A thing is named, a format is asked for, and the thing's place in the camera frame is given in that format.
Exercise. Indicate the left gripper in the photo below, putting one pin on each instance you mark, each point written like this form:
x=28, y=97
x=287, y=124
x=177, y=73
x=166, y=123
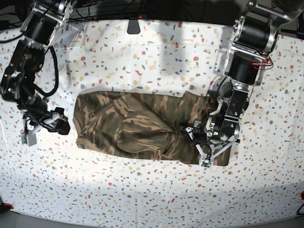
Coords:
x=224, y=134

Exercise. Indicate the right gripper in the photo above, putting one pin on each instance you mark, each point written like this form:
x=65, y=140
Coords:
x=35, y=108

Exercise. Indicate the camouflage T-shirt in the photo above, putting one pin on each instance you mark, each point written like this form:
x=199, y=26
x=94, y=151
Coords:
x=139, y=126

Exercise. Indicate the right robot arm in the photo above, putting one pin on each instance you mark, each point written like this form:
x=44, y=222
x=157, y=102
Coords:
x=17, y=84

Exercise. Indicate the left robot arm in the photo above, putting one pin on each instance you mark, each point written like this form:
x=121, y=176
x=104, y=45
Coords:
x=254, y=37

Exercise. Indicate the orange clamp left corner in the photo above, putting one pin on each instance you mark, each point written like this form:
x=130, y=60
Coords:
x=7, y=206

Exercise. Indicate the orange clamp corner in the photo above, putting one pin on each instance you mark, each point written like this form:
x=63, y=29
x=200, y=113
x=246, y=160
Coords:
x=7, y=206
x=302, y=195

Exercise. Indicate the orange clamp right corner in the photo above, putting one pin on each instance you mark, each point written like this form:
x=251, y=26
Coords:
x=302, y=195

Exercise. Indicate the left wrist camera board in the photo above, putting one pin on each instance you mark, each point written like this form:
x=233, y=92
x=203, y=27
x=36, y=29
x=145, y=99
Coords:
x=206, y=162

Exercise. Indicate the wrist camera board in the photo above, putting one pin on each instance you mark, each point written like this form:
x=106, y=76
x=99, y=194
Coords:
x=206, y=162
x=25, y=139

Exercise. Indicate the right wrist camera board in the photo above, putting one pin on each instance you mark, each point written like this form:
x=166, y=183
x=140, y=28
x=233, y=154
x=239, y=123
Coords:
x=25, y=139

